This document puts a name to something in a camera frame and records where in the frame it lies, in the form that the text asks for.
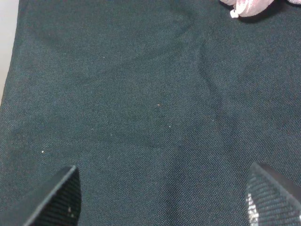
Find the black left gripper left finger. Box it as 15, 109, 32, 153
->
0, 166, 81, 226

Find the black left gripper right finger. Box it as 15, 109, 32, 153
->
246, 162, 301, 226

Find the black table cloth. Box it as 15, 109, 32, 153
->
0, 0, 301, 226

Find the pink rolled towel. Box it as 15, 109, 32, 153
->
218, 0, 301, 19

